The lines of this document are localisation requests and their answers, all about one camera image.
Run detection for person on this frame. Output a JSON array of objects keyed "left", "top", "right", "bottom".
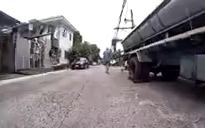
[{"left": 102, "top": 47, "right": 113, "bottom": 75}]

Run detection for dark car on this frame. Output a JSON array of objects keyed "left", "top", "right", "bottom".
[{"left": 70, "top": 57, "right": 91, "bottom": 70}]

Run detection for row of trees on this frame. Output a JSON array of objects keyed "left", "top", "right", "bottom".
[{"left": 67, "top": 30, "right": 102, "bottom": 64}]

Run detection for grey concrete road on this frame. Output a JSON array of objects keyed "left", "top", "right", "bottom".
[{"left": 0, "top": 64, "right": 205, "bottom": 128}]

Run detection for white building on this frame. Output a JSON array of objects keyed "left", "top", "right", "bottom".
[{"left": 28, "top": 14, "right": 78, "bottom": 69}]

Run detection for utility pole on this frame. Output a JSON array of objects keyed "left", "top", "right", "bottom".
[{"left": 113, "top": 8, "right": 137, "bottom": 34}]

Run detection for grey gated building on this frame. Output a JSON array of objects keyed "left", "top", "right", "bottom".
[{"left": 0, "top": 5, "right": 31, "bottom": 75}]

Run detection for large grey truck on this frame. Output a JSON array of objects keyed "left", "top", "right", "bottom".
[{"left": 121, "top": 0, "right": 205, "bottom": 89}]

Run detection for grey pavement with kerb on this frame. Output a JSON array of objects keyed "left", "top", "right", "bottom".
[{"left": 0, "top": 68, "right": 69, "bottom": 88}]

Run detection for overhead wires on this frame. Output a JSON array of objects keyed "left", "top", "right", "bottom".
[{"left": 111, "top": 0, "right": 128, "bottom": 43}]

